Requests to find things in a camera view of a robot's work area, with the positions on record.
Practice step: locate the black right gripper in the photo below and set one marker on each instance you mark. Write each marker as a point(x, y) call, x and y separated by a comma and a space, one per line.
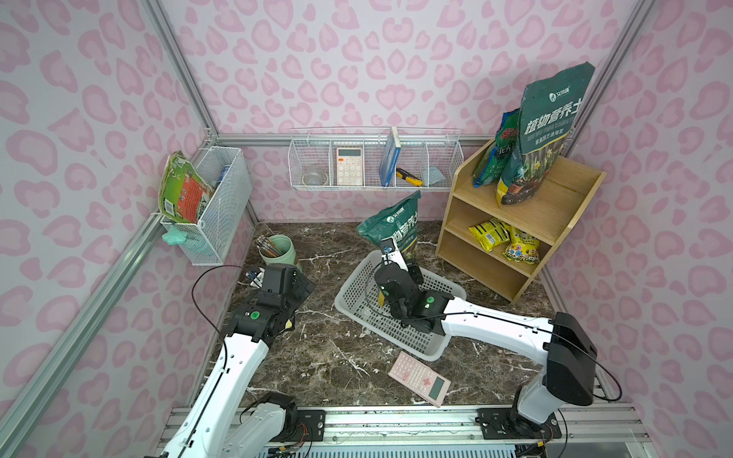
point(391, 269)

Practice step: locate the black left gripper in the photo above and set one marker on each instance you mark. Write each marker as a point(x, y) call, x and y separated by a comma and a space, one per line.
point(281, 278)

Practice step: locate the dark green soil bag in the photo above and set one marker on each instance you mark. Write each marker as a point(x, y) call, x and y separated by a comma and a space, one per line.
point(398, 222)
point(546, 117)

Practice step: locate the yellow floral fertilizer packet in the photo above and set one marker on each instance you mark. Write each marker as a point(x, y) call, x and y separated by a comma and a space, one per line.
point(523, 248)

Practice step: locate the bright green flower fertilizer bag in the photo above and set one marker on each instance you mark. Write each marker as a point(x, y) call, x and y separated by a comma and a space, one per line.
point(496, 157)

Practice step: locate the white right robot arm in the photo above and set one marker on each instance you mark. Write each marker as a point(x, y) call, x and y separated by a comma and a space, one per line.
point(560, 345)

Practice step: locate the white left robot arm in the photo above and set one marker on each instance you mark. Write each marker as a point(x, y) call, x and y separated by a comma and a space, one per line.
point(213, 427)

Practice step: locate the green pencil cup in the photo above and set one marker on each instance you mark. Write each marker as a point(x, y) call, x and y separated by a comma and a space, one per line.
point(277, 249)

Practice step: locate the white plastic basket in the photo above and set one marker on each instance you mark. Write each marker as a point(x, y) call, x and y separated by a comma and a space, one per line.
point(358, 299)

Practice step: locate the pink calculator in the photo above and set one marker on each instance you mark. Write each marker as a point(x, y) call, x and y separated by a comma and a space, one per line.
point(420, 379)

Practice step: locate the clear glass bowl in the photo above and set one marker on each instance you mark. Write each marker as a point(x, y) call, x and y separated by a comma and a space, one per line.
point(315, 176)

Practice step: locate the mint green star hook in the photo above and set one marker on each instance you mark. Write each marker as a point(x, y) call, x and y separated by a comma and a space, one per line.
point(174, 236)

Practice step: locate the yellow utility knife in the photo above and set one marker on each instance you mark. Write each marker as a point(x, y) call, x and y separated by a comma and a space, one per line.
point(408, 177)

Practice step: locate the light blue cup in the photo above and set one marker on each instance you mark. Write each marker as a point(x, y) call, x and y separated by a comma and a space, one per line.
point(435, 178)

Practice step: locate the green red seed packet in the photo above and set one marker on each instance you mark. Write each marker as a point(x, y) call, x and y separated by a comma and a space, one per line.
point(184, 194)

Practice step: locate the white orange calculator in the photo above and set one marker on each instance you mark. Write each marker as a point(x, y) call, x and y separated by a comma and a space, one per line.
point(349, 166)

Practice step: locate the blue book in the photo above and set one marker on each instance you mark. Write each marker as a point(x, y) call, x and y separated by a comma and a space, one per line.
point(387, 169)

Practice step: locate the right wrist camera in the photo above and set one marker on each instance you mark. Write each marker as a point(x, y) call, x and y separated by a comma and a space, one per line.
point(391, 254)

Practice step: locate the white mesh wall basket left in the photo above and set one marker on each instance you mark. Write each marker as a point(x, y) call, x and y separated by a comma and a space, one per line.
point(209, 241)

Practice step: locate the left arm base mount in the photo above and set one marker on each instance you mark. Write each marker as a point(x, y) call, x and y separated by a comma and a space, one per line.
point(306, 425)

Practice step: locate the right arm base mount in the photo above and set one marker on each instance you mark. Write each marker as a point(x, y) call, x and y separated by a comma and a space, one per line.
point(505, 424)

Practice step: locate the white wire wall basket back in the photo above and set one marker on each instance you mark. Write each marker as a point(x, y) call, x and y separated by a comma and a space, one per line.
point(421, 149)

